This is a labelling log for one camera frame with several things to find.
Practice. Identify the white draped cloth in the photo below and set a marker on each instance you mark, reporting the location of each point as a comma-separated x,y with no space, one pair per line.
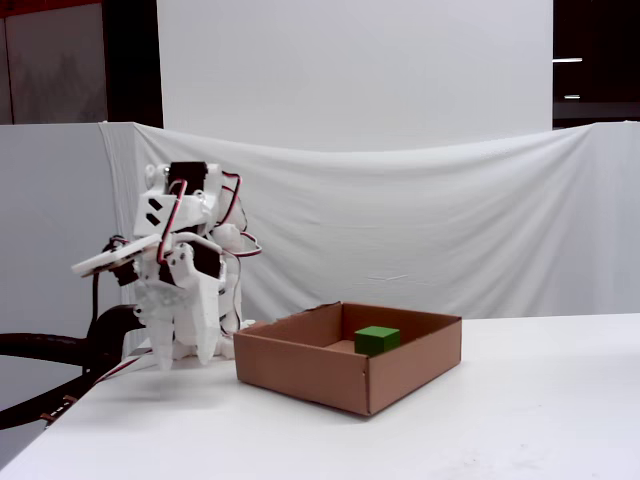
400,225

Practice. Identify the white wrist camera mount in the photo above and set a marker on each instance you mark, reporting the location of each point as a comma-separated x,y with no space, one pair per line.
112,258

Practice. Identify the green cube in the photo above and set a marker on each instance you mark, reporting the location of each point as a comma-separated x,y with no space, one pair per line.
375,342

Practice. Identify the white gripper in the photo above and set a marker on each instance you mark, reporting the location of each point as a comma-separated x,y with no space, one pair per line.
186,292

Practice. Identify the white partition panel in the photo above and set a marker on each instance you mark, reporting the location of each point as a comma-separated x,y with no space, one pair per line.
50,225

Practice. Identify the brown cabinet door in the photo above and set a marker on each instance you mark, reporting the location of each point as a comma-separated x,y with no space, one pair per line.
55,65

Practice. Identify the black slanted bar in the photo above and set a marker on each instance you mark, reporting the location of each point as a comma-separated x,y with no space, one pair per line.
35,407

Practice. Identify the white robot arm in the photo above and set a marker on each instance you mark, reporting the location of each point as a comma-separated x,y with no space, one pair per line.
180,210

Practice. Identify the white backdrop screen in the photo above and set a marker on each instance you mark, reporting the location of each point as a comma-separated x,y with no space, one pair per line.
350,65

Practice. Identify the brown cardboard box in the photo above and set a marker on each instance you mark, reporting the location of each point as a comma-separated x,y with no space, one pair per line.
300,360

